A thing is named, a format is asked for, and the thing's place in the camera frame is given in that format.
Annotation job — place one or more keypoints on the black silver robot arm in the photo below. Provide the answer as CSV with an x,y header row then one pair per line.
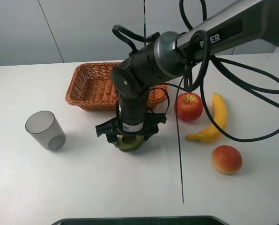
x,y
160,58

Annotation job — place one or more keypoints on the yellow banana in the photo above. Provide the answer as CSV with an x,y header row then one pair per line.
x,y
211,133

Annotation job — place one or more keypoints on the orange red peach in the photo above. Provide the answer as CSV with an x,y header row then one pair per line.
x,y
226,160

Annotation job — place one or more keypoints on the grey translucent plastic cup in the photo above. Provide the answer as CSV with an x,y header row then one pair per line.
x,y
45,129

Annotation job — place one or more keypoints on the red apple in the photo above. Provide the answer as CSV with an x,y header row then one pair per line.
x,y
188,107

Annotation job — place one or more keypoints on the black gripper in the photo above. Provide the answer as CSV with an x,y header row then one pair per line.
x,y
147,127

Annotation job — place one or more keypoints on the brown wicker basket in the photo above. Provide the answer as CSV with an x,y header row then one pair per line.
x,y
91,87

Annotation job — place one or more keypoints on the halved avocado with pit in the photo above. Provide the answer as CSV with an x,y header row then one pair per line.
x,y
129,143

